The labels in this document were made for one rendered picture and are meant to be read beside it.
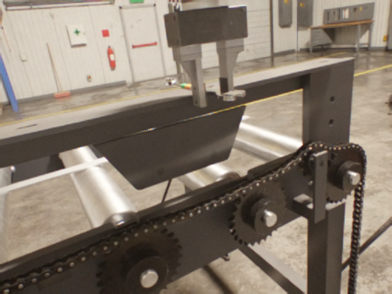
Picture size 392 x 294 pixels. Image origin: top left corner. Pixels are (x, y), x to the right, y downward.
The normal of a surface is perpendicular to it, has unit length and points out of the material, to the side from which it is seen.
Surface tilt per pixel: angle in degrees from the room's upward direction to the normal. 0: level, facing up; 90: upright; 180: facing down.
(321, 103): 90
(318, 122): 90
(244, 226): 90
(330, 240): 90
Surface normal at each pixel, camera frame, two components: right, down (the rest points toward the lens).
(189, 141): 0.49, 0.25
